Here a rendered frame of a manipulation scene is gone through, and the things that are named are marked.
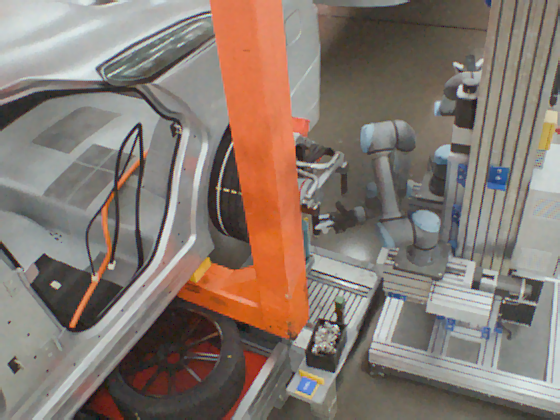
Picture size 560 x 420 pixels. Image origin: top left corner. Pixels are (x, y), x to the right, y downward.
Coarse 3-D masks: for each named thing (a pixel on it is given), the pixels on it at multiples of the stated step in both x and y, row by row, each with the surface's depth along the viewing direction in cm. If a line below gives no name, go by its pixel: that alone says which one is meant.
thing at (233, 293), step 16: (208, 272) 287; (224, 272) 286; (240, 272) 278; (192, 288) 285; (208, 288) 280; (224, 288) 276; (240, 288) 269; (256, 288) 263; (208, 304) 288; (224, 304) 280; (240, 304) 274; (256, 304) 270; (240, 320) 283; (256, 320) 276
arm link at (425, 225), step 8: (416, 216) 251; (424, 216) 251; (432, 216) 251; (416, 224) 248; (424, 224) 247; (432, 224) 247; (416, 232) 249; (424, 232) 249; (432, 232) 249; (416, 240) 250; (424, 240) 251; (432, 240) 252
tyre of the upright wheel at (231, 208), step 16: (224, 144) 285; (224, 176) 282; (208, 192) 287; (224, 192) 283; (240, 192) 278; (208, 208) 292; (224, 208) 286; (240, 208) 281; (224, 224) 294; (240, 224) 287
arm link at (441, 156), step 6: (438, 150) 286; (444, 150) 285; (438, 156) 283; (444, 156) 281; (438, 162) 284; (444, 162) 282; (438, 168) 286; (444, 168) 284; (438, 174) 289; (444, 174) 287
